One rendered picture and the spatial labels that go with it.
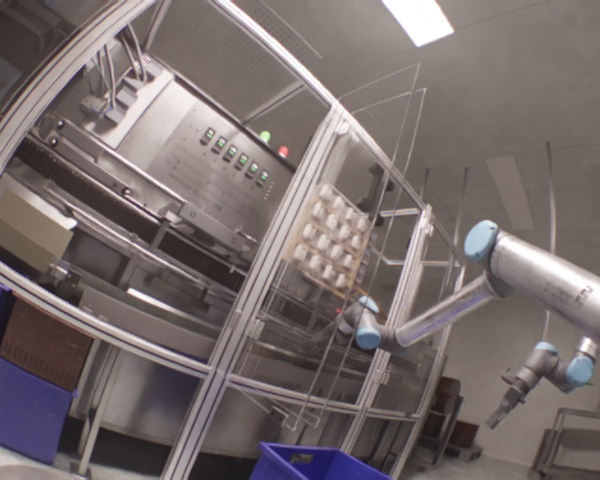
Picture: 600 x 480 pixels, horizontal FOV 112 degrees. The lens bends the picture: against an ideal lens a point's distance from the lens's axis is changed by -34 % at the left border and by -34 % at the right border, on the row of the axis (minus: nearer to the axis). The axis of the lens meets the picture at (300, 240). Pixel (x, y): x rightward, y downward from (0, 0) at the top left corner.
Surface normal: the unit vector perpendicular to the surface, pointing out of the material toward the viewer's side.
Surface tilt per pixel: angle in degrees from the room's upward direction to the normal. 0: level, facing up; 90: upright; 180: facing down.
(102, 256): 90
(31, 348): 90
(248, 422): 90
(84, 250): 90
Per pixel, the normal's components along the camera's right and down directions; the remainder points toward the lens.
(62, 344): 0.62, -0.02
